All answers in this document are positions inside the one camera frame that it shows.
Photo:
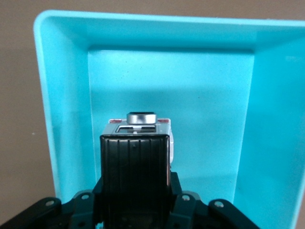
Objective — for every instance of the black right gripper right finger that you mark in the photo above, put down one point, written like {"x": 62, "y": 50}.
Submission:
{"x": 202, "y": 214}

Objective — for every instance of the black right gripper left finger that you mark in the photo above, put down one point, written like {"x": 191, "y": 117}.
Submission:
{"x": 59, "y": 214}

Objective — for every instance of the white toy jeep black roof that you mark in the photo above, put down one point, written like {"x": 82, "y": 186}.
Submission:
{"x": 133, "y": 162}

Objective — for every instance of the turquoise plastic bin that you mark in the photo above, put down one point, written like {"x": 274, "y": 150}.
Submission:
{"x": 166, "y": 78}

